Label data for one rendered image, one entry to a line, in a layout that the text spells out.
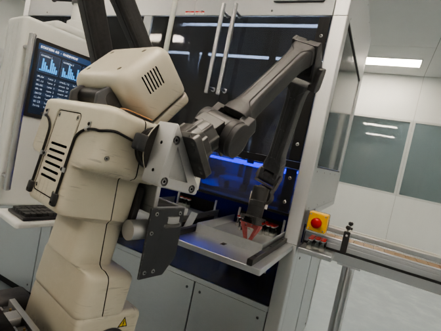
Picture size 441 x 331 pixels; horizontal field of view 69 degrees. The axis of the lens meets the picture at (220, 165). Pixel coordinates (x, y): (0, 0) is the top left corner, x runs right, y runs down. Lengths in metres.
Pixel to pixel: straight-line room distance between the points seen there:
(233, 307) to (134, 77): 1.12
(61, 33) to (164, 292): 1.24
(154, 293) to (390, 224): 4.74
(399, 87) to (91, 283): 5.76
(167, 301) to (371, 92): 5.11
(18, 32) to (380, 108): 5.35
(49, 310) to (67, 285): 0.09
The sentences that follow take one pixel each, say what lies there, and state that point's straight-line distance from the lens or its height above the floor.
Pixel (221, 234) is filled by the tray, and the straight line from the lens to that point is 1.17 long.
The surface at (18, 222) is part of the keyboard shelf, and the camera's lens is 1.35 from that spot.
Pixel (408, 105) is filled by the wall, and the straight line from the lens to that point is 6.04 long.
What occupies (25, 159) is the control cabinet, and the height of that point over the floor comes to 1.00.
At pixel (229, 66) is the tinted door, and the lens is 1.53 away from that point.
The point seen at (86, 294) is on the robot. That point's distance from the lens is 0.74.
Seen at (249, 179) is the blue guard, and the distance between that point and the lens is 1.39.
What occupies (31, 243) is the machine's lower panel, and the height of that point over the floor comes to 0.38.
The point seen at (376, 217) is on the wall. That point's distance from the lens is 5.93.
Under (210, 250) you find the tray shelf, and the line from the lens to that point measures 1.05.
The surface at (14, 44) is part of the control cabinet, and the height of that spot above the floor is 1.43.
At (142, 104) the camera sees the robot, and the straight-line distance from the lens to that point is 0.69.
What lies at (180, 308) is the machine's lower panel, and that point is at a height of 0.43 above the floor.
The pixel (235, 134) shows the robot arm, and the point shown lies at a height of 1.23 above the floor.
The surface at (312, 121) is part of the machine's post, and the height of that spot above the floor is 1.38.
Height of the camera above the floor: 1.20
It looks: 3 degrees down
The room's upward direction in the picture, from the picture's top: 12 degrees clockwise
